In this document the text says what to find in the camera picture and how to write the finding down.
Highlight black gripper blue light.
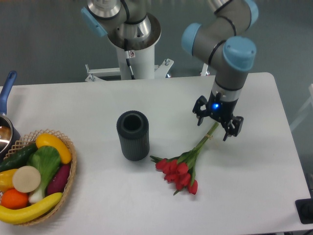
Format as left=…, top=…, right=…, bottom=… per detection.
left=192, top=92, right=244, bottom=141

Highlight woven wicker basket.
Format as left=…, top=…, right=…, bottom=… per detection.
left=4, top=129, right=77, bottom=226

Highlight white frame at right edge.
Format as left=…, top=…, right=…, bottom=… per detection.
left=290, top=84, right=313, bottom=132

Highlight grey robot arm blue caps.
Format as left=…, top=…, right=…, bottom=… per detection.
left=81, top=0, right=259, bottom=137

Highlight green cucumber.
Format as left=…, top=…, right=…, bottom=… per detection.
left=0, top=143, right=37, bottom=172

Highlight black device at table edge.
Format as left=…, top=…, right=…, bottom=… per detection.
left=295, top=198, right=313, bottom=224

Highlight yellow bell pepper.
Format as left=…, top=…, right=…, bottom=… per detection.
left=0, top=169, right=17, bottom=192

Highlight dark grey ribbed vase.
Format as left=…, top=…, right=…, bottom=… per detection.
left=116, top=110, right=150, bottom=161

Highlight yellow banana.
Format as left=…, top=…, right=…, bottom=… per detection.
left=0, top=192, right=63, bottom=225

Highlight blue handled saucepan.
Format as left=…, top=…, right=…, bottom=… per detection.
left=0, top=70, right=20, bottom=162

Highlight black cable on pedestal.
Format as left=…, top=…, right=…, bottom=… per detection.
left=123, top=38, right=136, bottom=80

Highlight red tulip bouquet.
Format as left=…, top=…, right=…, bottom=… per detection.
left=150, top=122, right=219, bottom=195

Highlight orange fruit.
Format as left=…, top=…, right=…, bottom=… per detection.
left=0, top=188, right=28, bottom=210

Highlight green bok choy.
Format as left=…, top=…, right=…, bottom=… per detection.
left=27, top=146, right=61, bottom=204

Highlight beige round slice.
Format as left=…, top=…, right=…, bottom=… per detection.
left=12, top=166, right=41, bottom=193

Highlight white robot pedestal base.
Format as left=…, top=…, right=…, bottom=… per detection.
left=85, top=43, right=211, bottom=83

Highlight purple sweet potato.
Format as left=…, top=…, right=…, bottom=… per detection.
left=46, top=164, right=70, bottom=195

